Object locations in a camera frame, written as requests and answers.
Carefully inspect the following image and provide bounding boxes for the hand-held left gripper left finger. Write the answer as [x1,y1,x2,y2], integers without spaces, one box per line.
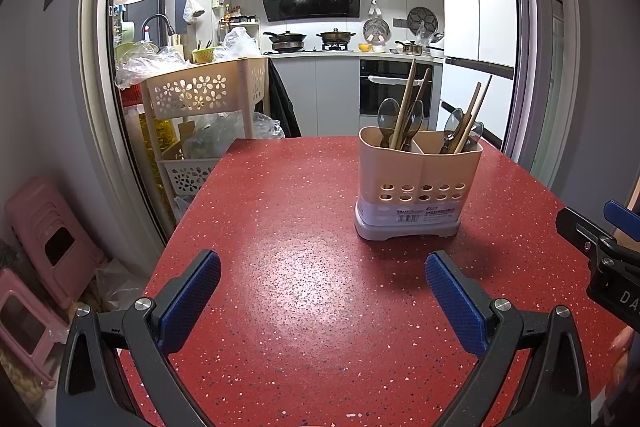
[56,250,222,427]

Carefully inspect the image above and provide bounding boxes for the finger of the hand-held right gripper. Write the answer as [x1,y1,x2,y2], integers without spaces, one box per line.
[556,207,616,258]
[603,200,640,235]

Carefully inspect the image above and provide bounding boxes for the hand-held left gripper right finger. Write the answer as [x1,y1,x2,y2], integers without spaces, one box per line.
[425,251,592,427]

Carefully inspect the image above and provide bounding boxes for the beige plastic utensil holder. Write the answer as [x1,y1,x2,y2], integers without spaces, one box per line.
[355,127,484,241]

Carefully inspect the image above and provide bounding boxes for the steel spoon with grey handle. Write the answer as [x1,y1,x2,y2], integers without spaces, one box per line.
[402,99,425,152]
[376,98,401,148]

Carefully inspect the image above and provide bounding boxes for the person's right hand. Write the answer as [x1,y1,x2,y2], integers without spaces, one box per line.
[607,328,636,403]

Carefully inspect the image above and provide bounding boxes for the clear plastic bag on floor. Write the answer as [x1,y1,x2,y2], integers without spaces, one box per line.
[95,259,146,313]

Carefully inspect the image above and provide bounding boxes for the yellow oil bottle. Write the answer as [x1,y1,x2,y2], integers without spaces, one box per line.
[140,117,176,198]

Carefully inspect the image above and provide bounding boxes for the clear plastic bag in cart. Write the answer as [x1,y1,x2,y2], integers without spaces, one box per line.
[182,112,286,158]

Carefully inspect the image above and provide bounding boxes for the pink plastic stool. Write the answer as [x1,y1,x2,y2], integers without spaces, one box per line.
[5,177,103,308]
[0,269,68,388]

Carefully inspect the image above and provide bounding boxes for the beige plastic storage cart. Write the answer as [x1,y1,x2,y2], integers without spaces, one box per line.
[140,57,271,210]

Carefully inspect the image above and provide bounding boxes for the black hanging jacket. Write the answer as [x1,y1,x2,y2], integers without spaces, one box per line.
[267,58,302,138]

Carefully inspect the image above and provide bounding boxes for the black built-in oven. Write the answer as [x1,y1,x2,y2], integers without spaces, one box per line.
[359,59,433,118]

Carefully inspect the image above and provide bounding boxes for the clear crumpled plastic bag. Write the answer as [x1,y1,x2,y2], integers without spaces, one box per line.
[115,42,191,88]

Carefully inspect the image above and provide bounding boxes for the grey kitchen base cabinets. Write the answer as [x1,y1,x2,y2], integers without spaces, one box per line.
[270,51,443,138]

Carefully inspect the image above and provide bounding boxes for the dark round multi-well pan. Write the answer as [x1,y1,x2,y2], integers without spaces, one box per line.
[406,7,438,32]

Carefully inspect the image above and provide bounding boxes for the black wok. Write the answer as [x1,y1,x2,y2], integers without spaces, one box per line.
[263,31,307,54]

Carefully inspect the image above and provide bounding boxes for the round metal steamer rack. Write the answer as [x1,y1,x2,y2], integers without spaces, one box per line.
[362,18,391,45]

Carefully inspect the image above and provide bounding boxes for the white spice rack with bottles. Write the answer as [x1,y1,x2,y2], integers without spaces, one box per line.
[218,4,261,40]

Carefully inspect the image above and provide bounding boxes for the black kitchen faucet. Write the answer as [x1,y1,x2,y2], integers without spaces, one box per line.
[141,14,173,42]

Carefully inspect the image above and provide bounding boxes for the lidded cooking pot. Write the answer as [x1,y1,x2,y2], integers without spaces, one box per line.
[316,28,357,50]

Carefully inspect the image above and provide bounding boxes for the hanging white plastic bag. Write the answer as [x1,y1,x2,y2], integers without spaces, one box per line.
[183,0,206,25]

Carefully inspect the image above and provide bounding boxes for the grey sliding door frame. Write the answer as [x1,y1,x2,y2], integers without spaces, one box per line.
[77,0,581,238]

